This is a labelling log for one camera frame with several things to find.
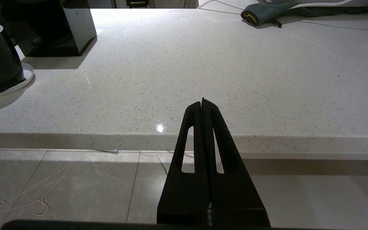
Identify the black tissue box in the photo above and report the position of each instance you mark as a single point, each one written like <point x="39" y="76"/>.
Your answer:
<point x="53" y="28"/>

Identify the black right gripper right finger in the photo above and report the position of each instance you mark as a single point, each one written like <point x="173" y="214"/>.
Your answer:
<point x="235" y="198"/>

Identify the white round saucer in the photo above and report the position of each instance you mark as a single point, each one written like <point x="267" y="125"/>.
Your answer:
<point x="27" y="76"/>

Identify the dark grey cloth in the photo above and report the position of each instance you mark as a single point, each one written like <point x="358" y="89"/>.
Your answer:
<point x="267" y="14"/>

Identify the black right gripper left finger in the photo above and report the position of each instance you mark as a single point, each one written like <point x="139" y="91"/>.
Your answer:
<point x="187" y="198"/>

